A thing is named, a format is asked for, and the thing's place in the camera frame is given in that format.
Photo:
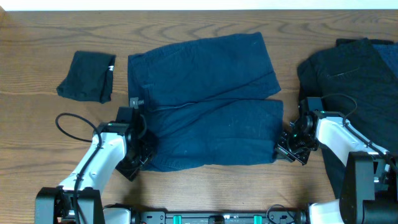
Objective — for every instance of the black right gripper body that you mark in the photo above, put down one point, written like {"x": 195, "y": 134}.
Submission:
{"x": 296, "y": 147}

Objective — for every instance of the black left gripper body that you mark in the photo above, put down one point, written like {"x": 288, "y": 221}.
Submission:
{"x": 144, "y": 152}

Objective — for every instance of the dark blue shorts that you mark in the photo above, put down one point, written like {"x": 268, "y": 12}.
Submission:
{"x": 209, "y": 102}

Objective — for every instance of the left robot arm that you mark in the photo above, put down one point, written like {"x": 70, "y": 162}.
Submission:
{"x": 77, "y": 199}

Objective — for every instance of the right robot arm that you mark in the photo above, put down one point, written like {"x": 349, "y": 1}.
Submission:
{"x": 369, "y": 188}

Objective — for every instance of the black garment pile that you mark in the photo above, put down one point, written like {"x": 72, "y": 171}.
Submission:
{"x": 354, "y": 80}

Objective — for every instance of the folded black cloth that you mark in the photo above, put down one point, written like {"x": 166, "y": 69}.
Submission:
{"x": 90, "y": 77}

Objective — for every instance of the blue garment at edge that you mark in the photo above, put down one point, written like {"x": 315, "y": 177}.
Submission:
{"x": 389, "y": 55}

